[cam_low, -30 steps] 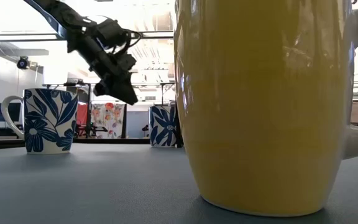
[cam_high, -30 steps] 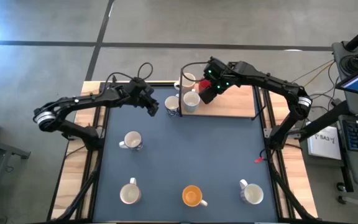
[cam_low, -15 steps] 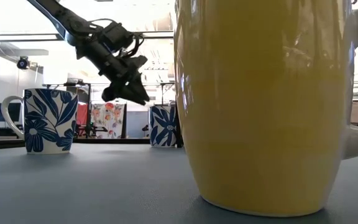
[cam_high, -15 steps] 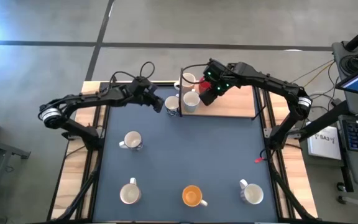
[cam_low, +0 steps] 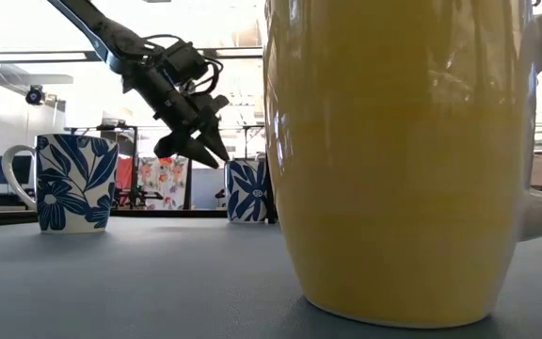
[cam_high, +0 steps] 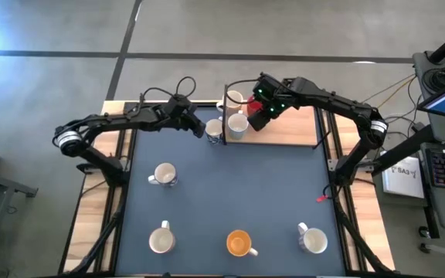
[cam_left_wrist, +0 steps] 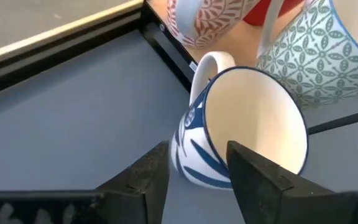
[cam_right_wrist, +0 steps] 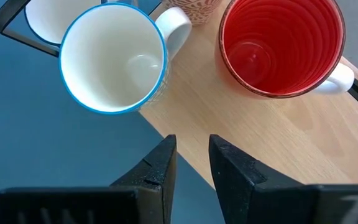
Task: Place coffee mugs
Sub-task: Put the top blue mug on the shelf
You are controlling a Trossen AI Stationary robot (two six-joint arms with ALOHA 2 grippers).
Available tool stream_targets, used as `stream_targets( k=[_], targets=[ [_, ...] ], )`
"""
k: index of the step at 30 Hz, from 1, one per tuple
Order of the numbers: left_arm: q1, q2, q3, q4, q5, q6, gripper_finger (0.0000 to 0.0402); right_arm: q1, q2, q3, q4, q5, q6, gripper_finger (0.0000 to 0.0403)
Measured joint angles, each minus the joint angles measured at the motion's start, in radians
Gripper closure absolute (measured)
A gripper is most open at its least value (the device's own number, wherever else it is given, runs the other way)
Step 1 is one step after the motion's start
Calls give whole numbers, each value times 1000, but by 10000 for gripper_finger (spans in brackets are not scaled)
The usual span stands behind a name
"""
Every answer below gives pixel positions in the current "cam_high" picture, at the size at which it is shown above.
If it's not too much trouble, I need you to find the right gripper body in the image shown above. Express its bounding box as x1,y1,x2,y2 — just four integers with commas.
253,72,294,117

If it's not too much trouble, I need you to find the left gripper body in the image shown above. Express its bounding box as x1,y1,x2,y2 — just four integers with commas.
166,106,204,131

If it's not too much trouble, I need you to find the blue floral white mug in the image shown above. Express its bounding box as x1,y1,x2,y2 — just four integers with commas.
205,117,225,146
147,161,178,188

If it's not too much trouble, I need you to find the teal geometric pattern mug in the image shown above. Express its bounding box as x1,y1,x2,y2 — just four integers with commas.
227,110,250,141

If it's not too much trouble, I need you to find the pink patterned mug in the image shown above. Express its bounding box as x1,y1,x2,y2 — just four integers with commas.
216,90,244,116

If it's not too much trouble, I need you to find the red diamond pattern mug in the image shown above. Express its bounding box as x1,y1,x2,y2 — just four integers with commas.
148,219,177,255

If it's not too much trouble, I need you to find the yellow mug with white handle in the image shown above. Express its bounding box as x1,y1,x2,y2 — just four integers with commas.
226,229,259,258

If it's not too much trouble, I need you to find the grey diamond pattern mug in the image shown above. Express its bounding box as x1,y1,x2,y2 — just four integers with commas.
297,222,329,255

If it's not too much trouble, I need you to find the wooden board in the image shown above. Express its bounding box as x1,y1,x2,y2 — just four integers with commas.
222,93,331,150

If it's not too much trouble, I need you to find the wooden table side panel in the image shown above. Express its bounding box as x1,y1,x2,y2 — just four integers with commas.
322,110,396,271
63,100,134,273

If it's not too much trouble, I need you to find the black diagonal stand bar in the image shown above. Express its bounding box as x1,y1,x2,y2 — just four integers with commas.
371,123,436,177

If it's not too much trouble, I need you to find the white box with print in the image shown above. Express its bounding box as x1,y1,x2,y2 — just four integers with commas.
381,155,426,199

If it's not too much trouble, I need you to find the monitor with blue screen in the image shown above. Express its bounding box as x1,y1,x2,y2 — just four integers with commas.
417,73,445,123

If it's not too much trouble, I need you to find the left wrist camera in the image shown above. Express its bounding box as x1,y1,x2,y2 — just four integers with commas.
167,94,192,117

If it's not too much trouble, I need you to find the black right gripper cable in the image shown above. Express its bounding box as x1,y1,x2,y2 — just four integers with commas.
225,78,264,105

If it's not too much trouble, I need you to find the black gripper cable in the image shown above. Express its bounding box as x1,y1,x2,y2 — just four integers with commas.
225,78,264,105
139,76,197,113

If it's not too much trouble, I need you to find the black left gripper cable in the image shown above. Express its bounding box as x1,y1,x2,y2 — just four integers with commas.
139,76,197,113

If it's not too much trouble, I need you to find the black cable loop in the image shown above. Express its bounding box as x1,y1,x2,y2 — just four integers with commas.
321,183,343,202

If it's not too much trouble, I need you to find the yellow cable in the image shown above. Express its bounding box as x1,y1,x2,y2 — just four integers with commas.
361,73,416,109

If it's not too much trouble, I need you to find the coiled black cable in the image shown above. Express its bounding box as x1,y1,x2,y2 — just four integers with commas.
423,66,445,92

